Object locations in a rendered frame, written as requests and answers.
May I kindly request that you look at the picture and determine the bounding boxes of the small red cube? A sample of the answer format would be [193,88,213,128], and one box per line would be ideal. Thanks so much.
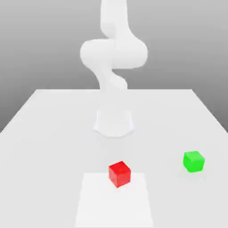
[108,160,132,188]

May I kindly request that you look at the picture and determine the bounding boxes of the small green cube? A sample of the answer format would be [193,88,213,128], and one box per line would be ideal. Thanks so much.
[183,151,206,173]

